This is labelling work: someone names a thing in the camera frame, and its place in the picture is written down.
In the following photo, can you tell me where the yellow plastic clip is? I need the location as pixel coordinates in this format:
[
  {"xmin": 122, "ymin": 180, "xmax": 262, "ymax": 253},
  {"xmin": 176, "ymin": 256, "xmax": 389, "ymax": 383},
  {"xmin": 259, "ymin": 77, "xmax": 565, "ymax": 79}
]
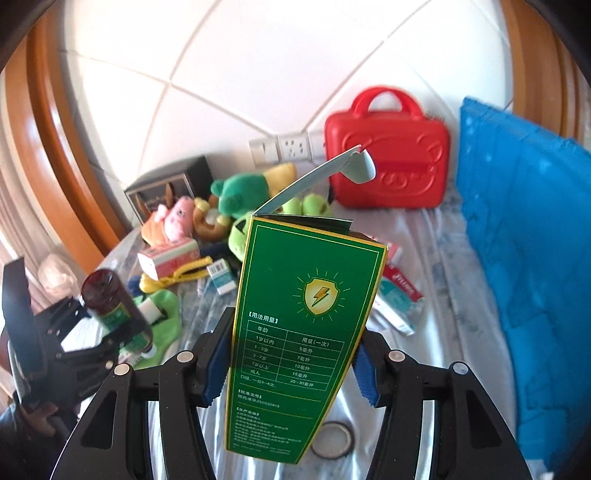
[{"xmin": 141, "ymin": 258, "xmax": 213, "ymax": 291}]

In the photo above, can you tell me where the dark green frog plush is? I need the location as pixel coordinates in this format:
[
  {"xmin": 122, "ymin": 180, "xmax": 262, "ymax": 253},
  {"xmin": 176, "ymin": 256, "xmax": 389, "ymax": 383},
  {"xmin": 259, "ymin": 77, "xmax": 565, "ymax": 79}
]
[{"xmin": 210, "ymin": 173, "xmax": 273, "ymax": 217}]

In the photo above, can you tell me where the bright green plush cloth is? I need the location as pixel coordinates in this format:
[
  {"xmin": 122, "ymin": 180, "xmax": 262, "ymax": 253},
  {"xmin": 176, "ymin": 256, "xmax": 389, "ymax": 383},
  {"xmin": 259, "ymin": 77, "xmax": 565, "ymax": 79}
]
[{"xmin": 134, "ymin": 291, "xmax": 183, "ymax": 365}]

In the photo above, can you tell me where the green medicine box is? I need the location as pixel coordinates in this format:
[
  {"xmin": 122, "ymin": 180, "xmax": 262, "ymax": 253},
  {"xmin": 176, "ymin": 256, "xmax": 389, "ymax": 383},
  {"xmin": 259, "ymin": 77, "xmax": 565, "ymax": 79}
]
[{"xmin": 225, "ymin": 145, "xmax": 389, "ymax": 464}]

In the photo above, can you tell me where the small white and blue box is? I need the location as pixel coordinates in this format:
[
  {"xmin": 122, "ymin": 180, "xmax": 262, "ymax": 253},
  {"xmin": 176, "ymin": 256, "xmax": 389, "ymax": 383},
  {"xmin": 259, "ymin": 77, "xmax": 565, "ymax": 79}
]
[{"xmin": 208, "ymin": 258, "xmax": 236, "ymax": 294}]

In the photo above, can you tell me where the yellow plush toy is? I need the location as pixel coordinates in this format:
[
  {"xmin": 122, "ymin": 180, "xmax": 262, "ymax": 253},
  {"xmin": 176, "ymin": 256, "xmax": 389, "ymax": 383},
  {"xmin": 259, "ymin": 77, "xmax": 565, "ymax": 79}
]
[{"xmin": 263, "ymin": 162, "xmax": 298, "ymax": 190}]

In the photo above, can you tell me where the black gift box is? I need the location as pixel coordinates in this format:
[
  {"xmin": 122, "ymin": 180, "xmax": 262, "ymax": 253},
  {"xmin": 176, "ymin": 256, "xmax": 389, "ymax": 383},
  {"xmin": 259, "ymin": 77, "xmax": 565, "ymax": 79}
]
[{"xmin": 124, "ymin": 156, "xmax": 213, "ymax": 222}]

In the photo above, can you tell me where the white and orange medicine box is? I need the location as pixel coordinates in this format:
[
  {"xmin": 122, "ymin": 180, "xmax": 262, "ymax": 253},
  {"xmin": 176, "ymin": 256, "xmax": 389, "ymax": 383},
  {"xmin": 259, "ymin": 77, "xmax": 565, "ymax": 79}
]
[{"xmin": 137, "ymin": 239, "xmax": 201, "ymax": 280}]

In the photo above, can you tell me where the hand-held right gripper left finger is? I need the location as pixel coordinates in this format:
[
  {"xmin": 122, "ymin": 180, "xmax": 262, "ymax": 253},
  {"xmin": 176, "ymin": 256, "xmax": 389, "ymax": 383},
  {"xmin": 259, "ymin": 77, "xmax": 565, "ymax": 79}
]
[{"xmin": 53, "ymin": 306, "xmax": 237, "ymax": 480}]

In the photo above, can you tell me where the brown monkey plush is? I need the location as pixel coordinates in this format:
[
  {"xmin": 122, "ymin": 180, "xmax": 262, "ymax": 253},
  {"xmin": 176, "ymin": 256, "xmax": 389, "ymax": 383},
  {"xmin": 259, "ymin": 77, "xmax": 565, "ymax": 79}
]
[{"xmin": 194, "ymin": 196, "xmax": 232, "ymax": 241}]

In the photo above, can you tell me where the white wall switch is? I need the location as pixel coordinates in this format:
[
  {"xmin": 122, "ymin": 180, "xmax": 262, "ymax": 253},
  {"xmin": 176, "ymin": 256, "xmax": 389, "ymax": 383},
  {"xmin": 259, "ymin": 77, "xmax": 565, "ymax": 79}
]
[{"xmin": 249, "ymin": 137, "xmax": 280, "ymax": 164}]

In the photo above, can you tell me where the pink and orange pig plush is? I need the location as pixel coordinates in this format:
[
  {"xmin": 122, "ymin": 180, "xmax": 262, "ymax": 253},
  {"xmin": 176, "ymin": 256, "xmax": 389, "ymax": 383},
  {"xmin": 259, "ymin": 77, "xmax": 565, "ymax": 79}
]
[{"xmin": 141, "ymin": 196, "xmax": 197, "ymax": 245}]

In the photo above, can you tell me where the red toy suitcase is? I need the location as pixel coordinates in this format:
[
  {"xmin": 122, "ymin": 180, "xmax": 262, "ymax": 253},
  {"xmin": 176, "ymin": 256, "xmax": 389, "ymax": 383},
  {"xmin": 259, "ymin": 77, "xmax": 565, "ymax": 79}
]
[{"xmin": 323, "ymin": 85, "xmax": 451, "ymax": 210}]

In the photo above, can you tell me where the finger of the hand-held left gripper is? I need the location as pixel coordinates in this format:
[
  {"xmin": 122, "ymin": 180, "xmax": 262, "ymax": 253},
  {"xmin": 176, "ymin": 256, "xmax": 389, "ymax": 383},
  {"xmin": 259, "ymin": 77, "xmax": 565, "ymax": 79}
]
[
  {"xmin": 34, "ymin": 298, "xmax": 92, "ymax": 339},
  {"xmin": 57, "ymin": 338, "xmax": 123, "ymax": 373}
]

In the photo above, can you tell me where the curved wooden wall frame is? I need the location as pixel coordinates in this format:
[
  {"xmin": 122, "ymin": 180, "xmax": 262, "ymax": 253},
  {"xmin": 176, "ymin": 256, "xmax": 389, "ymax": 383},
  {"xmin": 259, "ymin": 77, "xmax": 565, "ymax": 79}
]
[
  {"xmin": 23, "ymin": 14, "xmax": 134, "ymax": 259},
  {"xmin": 501, "ymin": 0, "xmax": 583, "ymax": 139}
]

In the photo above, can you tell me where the grey wrinkled table cloth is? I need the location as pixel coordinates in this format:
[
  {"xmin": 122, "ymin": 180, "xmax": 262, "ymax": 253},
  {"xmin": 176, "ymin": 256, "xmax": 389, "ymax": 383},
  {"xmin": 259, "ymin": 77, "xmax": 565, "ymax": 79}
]
[{"xmin": 99, "ymin": 194, "xmax": 522, "ymax": 480}]

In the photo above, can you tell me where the blue plastic crate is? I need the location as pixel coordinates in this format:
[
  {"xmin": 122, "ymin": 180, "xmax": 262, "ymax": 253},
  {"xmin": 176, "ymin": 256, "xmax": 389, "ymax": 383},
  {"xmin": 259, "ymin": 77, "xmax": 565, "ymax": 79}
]
[{"xmin": 457, "ymin": 97, "xmax": 591, "ymax": 462}]

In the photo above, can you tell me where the brown bottle green label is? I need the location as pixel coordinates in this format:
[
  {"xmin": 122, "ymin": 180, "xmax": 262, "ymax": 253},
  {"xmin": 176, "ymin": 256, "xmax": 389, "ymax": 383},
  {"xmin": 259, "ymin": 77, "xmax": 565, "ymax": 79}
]
[{"xmin": 81, "ymin": 270, "xmax": 155, "ymax": 354}]

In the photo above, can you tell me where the clear plastic bag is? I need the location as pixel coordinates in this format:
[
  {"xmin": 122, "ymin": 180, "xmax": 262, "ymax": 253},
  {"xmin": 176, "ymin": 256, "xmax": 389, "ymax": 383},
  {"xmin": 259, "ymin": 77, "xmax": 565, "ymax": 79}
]
[{"xmin": 39, "ymin": 256, "xmax": 77, "ymax": 296}]

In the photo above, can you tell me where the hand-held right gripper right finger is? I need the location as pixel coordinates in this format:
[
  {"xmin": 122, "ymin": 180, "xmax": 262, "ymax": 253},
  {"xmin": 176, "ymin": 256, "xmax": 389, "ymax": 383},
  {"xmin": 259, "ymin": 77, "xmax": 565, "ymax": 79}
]
[{"xmin": 352, "ymin": 322, "xmax": 531, "ymax": 480}]

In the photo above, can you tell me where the light green frog plush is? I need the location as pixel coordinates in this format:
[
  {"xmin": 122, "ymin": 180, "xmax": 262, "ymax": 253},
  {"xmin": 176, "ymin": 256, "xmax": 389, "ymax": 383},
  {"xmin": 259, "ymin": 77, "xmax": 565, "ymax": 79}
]
[{"xmin": 228, "ymin": 194, "xmax": 331, "ymax": 264}]

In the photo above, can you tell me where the black tape roll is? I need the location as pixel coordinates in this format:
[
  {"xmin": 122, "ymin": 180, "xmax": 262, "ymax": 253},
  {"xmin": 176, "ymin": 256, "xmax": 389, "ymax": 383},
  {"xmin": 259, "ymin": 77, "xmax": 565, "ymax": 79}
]
[{"xmin": 310, "ymin": 421, "xmax": 354, "ymax": 459}]

